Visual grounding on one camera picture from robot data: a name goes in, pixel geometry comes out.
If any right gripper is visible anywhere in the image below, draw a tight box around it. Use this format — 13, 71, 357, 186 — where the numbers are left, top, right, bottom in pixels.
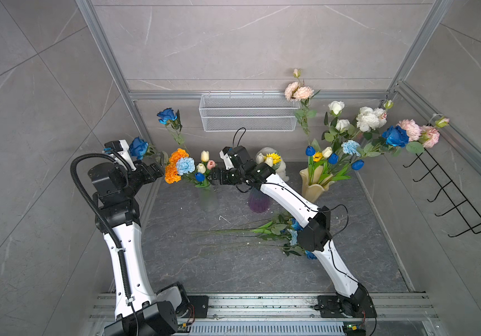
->
207, 169, 246, 187

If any orange marigold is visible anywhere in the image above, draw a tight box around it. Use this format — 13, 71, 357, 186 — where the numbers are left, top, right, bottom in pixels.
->
169, 148, 190, 165
164, 164, 182, 184

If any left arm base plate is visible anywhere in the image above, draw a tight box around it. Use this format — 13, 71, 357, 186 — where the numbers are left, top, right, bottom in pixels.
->
188, 295, 210, 319

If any orange marigold lower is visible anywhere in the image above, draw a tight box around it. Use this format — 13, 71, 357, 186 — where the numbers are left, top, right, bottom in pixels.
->
164, 164, 182, 184

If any pink tulip left vase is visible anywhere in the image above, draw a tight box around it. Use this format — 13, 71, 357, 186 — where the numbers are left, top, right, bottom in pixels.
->
207, 160, 216, 170

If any light blue carnation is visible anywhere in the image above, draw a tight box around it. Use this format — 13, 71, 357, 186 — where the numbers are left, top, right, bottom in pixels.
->
341, 140, 361, 156
176, 157, 196, 176
287, 229, 298, 246

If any white rose cluster right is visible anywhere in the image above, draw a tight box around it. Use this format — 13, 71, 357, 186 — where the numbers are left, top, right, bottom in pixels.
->
356, 106, 387, 132

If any peach carnation top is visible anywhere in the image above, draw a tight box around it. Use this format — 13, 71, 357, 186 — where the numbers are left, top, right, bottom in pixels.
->
284, 81, 315, 102

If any cream wavy glass vase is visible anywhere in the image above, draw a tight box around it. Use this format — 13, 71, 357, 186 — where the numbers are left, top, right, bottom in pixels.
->
299, 166, 334, 204

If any black wire hook rack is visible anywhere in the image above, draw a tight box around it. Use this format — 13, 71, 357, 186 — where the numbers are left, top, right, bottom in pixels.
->
388, 127, 481, 239

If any blue rose vase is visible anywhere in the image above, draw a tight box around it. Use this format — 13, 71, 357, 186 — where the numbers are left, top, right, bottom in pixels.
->
264, 213, 302, 235
382, 126, 409, 148

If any blue rose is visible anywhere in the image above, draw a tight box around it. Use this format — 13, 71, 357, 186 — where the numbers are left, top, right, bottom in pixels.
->
157, 108, 185, 146
129, 137, 169, 165

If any blue rose low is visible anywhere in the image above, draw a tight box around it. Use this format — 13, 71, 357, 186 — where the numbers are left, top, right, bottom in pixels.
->
281, 245, 317, 260

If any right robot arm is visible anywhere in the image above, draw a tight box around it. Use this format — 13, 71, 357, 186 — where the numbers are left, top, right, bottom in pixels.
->
208, 145, 377, 319

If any blue purple ribbed vase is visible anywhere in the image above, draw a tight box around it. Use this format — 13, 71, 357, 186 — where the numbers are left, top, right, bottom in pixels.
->
247, 189, 271, 214

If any white wire wall basket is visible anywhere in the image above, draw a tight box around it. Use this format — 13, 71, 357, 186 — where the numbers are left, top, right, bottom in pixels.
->
199, 93, 300, 132

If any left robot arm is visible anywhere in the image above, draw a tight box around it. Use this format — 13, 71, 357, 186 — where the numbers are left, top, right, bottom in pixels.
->
70, 138, 190, 335

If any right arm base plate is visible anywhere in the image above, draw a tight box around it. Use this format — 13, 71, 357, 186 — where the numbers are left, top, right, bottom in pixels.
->
313, 295, 378, 319

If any pink carnation pair right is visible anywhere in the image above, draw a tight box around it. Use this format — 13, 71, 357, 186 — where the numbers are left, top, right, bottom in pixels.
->
397, 120, 440, 148

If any clear glass vase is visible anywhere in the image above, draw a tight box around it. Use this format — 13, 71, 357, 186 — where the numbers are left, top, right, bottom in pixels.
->
198, 186, 219, 211

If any orange marigold upper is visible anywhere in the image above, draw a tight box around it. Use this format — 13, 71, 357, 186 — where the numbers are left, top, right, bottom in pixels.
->
169, 148, 190, 165

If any yellow sunflower centre vase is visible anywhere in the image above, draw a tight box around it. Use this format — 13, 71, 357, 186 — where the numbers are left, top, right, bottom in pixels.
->
265, 153, 282, 167

